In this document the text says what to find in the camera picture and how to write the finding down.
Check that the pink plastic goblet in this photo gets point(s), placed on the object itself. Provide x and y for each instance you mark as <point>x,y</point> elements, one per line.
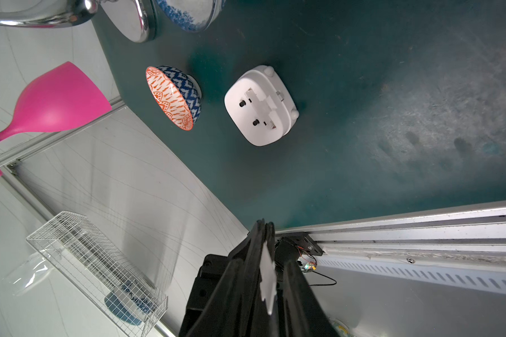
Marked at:
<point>62,99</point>

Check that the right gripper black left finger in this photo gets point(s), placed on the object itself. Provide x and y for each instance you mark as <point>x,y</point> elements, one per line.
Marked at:
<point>227,295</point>

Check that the right base wiring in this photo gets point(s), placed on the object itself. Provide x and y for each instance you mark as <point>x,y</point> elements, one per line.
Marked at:
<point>308,263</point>

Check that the orange patterned bowl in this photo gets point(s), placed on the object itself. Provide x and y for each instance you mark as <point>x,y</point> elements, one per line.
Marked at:
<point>177,94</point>

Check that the blue ceramic bowl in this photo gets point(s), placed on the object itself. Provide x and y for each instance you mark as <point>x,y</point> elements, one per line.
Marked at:
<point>130,304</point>

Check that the chrome glass holder stand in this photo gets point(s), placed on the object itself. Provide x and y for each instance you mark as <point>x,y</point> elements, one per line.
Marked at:
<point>133,19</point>

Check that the white wire basket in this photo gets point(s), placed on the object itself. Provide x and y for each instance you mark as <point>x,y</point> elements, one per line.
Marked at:
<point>94,265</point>

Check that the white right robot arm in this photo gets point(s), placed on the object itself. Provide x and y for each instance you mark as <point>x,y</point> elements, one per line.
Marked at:
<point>308,251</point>

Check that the blue white patterned bowl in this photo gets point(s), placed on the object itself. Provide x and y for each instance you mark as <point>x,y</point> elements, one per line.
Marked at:
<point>192,15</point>

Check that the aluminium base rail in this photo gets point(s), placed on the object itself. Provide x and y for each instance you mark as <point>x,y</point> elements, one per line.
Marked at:
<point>463,246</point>

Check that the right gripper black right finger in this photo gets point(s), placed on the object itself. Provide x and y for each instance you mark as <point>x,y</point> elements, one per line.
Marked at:
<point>297,311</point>

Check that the clear wine glass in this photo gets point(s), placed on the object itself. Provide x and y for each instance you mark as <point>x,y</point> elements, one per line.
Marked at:
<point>28,274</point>

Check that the white battery cover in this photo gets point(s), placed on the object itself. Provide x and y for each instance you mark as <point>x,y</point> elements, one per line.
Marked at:
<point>268,282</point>

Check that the white alarm clock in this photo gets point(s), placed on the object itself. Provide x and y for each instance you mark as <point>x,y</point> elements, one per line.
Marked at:
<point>261,106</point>

